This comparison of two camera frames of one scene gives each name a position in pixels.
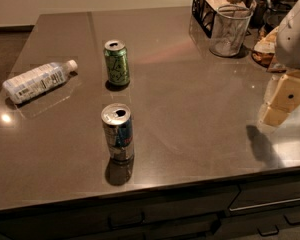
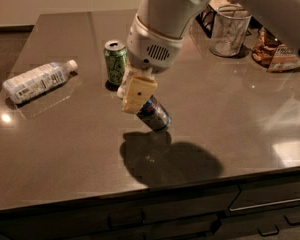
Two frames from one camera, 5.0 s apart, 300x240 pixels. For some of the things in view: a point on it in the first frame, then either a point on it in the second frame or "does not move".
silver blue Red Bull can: (118, 126) to (154, 114)
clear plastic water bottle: (38, 80) does not move
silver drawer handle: (268, 203) does not move
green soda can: (117, 62) does not move
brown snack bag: (264, 53) does not move
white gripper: (294, 42) to (149, 49)
